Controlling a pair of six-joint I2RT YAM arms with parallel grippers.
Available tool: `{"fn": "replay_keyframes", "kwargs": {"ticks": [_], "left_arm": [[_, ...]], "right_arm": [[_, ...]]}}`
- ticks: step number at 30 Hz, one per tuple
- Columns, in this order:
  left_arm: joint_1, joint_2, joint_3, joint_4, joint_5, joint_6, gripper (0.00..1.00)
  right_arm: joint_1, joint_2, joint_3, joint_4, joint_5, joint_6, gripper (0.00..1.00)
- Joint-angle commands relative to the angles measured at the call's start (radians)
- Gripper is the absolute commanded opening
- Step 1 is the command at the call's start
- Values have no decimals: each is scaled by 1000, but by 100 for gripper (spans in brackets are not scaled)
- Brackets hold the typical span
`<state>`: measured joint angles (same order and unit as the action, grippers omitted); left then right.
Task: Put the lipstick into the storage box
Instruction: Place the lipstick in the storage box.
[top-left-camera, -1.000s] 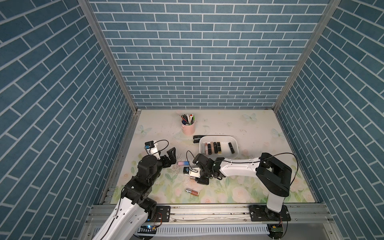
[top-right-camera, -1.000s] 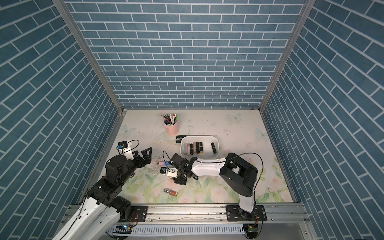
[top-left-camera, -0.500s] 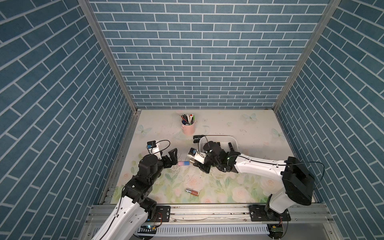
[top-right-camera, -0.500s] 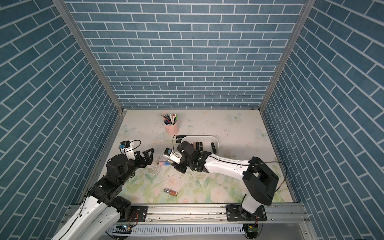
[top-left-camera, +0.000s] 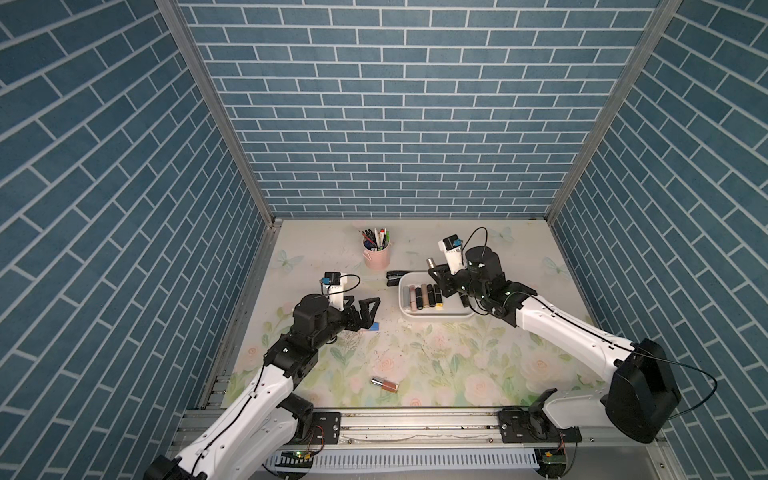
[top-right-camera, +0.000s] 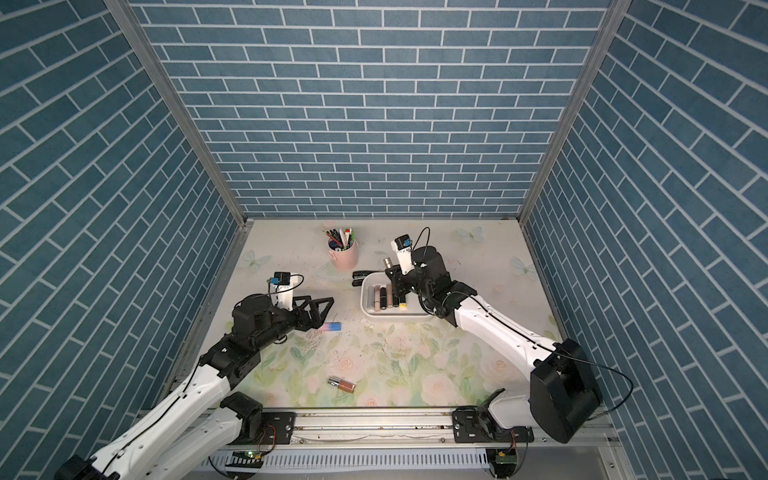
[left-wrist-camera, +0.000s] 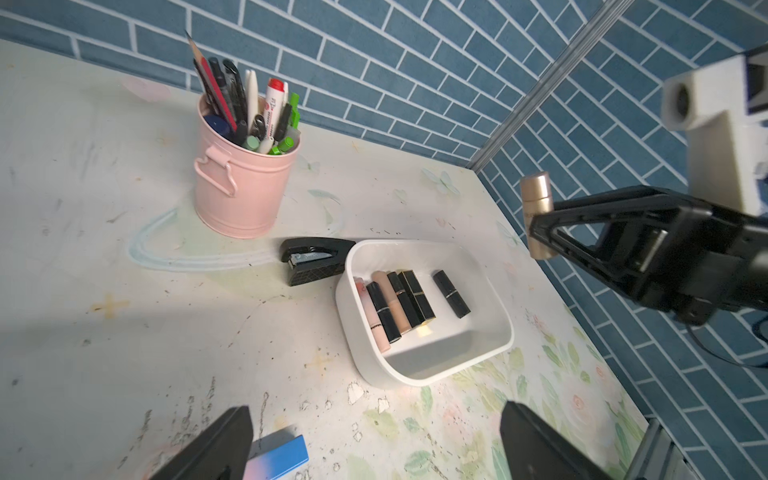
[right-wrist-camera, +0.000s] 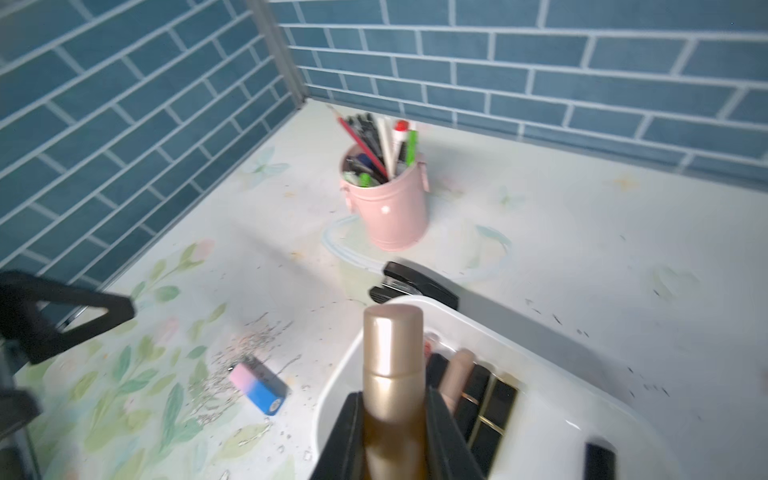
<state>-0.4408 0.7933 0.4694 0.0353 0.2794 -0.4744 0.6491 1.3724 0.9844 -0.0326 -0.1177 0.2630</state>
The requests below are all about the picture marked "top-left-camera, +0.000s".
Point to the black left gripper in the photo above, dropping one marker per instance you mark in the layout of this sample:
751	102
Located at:
361	323

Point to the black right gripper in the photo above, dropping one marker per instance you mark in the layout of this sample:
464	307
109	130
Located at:
445	278

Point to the black gold square lipstick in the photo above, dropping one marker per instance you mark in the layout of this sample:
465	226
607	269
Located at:
438	298

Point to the black lipstick gold band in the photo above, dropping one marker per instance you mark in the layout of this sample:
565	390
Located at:
431	295

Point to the beige concealer tube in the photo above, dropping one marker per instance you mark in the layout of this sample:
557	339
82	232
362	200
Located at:
424	296

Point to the white plastic storage box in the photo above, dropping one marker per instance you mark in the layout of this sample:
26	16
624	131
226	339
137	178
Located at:
453	308

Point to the red lip gloss silver cap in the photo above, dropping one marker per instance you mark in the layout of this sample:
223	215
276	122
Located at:
384	384

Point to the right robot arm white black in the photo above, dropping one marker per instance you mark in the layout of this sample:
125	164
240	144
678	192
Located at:
638	392

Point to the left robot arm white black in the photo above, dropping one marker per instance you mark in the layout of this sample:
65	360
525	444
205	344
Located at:
268	414

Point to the black stapler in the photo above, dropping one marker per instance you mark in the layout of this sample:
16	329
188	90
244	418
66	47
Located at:
393	277

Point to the pink metal pen bucket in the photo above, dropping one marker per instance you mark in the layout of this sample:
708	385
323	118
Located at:
376	259

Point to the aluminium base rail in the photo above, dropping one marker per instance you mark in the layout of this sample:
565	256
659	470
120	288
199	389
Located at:
431	427

